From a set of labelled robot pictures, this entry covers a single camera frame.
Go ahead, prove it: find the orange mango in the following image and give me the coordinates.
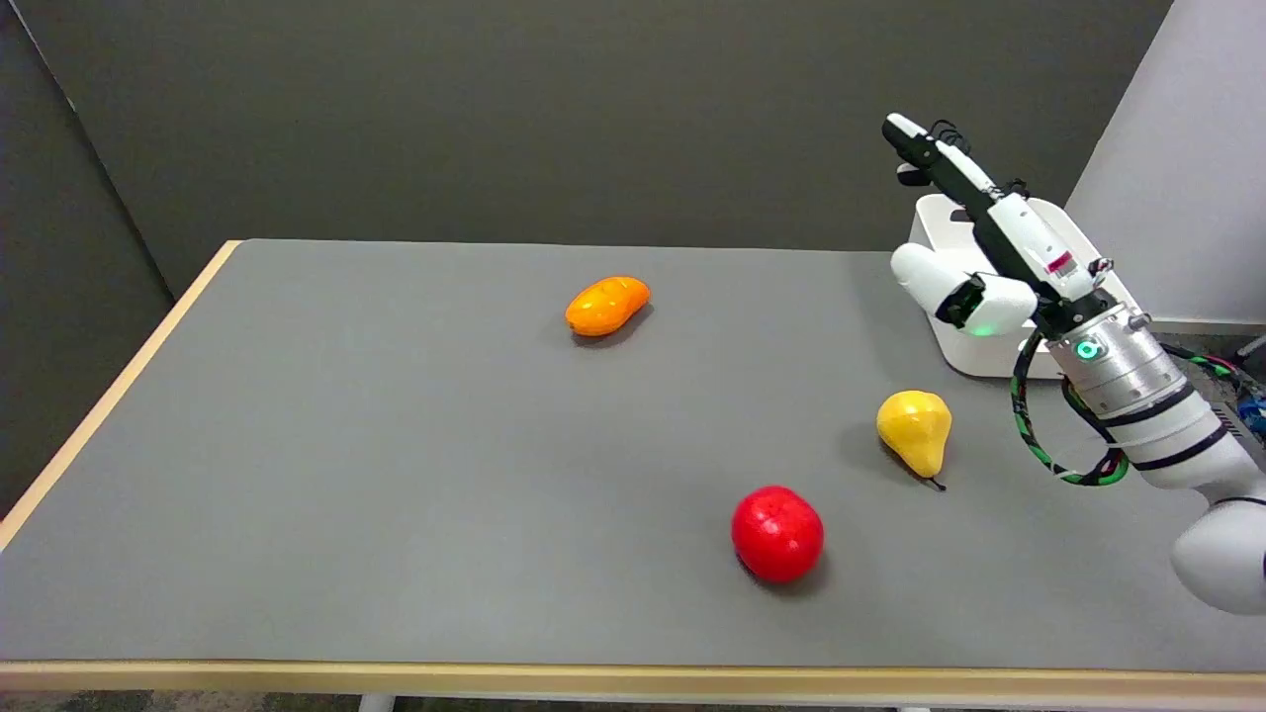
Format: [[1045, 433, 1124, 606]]
[[565, 276, 652, 338]]

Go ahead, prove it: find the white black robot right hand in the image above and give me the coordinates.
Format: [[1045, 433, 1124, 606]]
[[882, 113, 1116, 340]]

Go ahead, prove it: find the yellow pear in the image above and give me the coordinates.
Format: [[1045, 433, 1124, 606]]
[[876, 390, 953, 491]]

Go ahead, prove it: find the white plastic bin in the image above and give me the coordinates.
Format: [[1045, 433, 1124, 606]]
[[907, 194, 1141, 380]]

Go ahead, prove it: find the black green braided cable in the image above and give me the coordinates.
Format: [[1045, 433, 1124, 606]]
[[1010, 329, 1266, 488]]

